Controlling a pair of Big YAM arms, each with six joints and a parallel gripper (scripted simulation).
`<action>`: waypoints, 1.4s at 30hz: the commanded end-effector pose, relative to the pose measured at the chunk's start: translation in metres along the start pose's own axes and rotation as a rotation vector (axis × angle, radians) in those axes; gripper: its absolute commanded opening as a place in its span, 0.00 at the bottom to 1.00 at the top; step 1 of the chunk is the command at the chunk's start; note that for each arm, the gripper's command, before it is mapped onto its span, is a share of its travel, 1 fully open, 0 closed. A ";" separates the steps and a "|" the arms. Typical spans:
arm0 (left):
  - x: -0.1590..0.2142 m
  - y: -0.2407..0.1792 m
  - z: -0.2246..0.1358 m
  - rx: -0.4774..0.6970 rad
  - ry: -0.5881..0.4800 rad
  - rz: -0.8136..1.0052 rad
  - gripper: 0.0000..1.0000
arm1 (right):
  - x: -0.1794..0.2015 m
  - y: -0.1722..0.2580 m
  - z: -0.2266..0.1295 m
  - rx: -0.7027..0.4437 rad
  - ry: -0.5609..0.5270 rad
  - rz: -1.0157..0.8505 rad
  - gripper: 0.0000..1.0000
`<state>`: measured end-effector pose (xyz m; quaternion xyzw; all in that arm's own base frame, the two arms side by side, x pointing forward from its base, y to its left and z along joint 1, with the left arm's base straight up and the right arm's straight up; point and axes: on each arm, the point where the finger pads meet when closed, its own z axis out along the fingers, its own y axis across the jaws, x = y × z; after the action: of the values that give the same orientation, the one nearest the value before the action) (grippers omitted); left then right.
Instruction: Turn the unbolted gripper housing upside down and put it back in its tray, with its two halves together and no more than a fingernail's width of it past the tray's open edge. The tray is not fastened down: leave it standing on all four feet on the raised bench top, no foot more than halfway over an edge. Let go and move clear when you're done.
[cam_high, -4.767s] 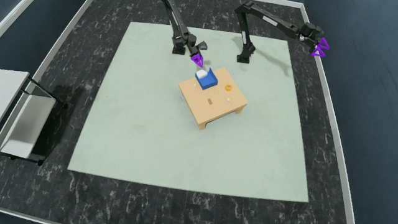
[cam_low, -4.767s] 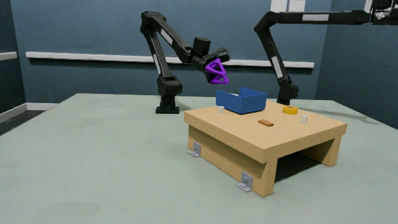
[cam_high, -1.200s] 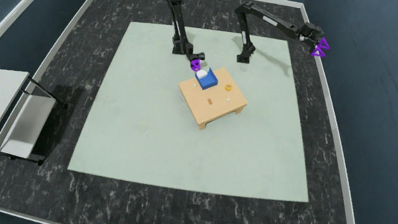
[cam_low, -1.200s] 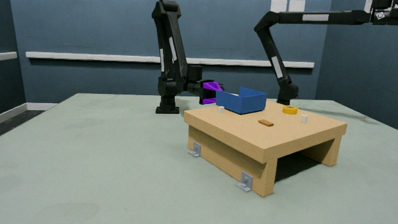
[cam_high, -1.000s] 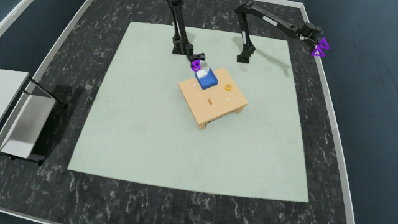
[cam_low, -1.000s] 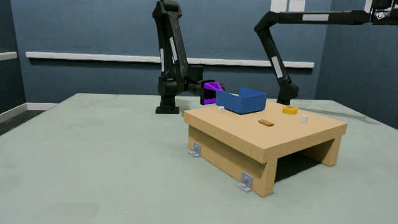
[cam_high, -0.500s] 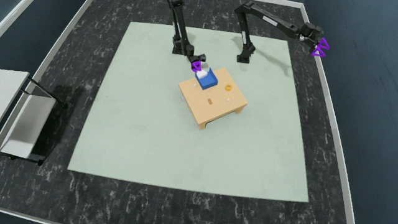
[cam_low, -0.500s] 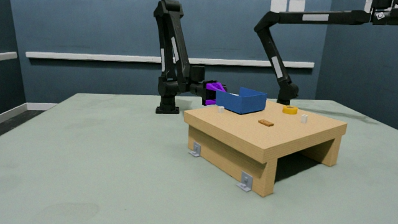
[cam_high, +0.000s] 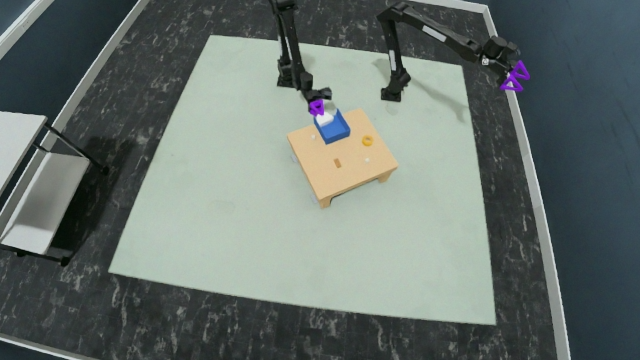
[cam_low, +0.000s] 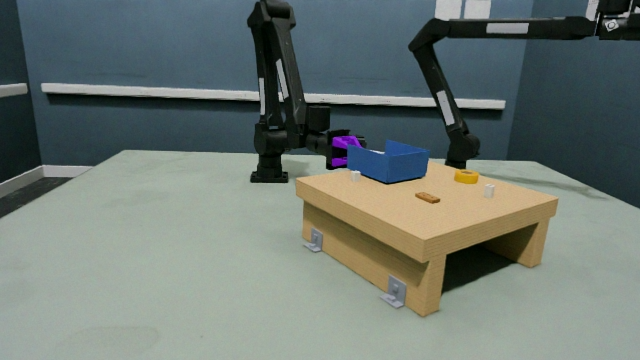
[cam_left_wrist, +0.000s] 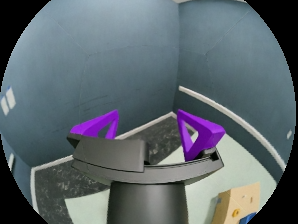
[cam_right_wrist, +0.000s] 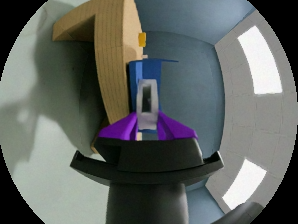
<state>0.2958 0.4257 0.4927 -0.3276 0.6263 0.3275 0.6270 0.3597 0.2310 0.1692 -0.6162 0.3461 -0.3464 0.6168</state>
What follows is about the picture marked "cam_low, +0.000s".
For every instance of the blue open-top tray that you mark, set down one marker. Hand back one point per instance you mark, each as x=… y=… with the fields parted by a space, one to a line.
x=400 y=162

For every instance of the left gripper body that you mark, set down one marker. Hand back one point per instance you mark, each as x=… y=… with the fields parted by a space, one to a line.
x=630 y=34

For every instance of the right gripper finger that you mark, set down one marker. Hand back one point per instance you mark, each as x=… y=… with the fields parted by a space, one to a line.
x=343 y=141
x=339 y=161

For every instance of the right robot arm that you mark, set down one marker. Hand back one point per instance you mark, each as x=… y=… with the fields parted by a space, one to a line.
x=270 y=26

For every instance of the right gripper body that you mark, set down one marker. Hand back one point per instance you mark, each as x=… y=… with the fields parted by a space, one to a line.
x=326 y=148

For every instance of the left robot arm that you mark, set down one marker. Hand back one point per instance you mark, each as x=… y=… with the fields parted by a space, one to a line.
x=465 y=145

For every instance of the yellow tape roll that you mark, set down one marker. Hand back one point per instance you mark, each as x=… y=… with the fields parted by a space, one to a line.
x=466 y=176

